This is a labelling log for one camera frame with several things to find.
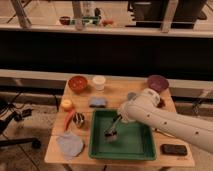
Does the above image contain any blue sponge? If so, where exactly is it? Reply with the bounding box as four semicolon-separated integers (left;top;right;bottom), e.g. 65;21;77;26
89;97;107;108

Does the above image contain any grey blue cloth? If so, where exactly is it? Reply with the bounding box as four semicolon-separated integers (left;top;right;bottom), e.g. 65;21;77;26
56;132;84;160

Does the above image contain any dark grape bunch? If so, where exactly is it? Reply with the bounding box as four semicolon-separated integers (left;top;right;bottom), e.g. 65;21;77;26
158;98;166;108

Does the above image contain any wooden table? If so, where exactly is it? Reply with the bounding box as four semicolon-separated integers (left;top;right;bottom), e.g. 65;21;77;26
45;78;195;168

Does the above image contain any yellow round fruit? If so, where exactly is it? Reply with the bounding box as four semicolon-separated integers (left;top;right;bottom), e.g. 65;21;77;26
61;99;73;111

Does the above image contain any striped black white ball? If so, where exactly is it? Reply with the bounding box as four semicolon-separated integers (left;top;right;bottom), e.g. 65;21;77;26
73;113;85;128

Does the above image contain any green background object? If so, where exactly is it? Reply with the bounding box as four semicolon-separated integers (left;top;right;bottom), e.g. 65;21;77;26
82;16;100;25

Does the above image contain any dark red background bowl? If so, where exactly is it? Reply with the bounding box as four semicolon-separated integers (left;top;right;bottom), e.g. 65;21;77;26
59;16;70;25

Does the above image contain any white cup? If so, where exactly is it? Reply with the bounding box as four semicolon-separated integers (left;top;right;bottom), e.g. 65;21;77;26
92;76;106;91

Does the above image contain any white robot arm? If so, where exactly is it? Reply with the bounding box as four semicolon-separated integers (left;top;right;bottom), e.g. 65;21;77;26
118;88;213;154

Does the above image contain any black office chair base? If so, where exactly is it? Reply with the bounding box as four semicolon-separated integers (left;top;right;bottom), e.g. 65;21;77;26
0;96;43;150

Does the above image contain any black rectangular block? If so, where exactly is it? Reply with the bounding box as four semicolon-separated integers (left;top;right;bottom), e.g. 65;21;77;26
161;144;188;156

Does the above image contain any red chili pepper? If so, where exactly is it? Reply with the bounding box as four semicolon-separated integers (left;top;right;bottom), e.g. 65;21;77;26
64;109;76;131

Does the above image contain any green plastic tray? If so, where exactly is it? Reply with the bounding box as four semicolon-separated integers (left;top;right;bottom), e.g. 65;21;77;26
88;109;156;161

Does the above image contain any orange background object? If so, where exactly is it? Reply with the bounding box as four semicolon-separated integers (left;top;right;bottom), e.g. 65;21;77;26
102;20;114;27

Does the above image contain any blue cup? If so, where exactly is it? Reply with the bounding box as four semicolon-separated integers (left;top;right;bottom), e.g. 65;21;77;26
127;92;137;101

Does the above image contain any purple bowl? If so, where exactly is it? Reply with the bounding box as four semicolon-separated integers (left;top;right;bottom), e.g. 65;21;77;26
147;75;169;93

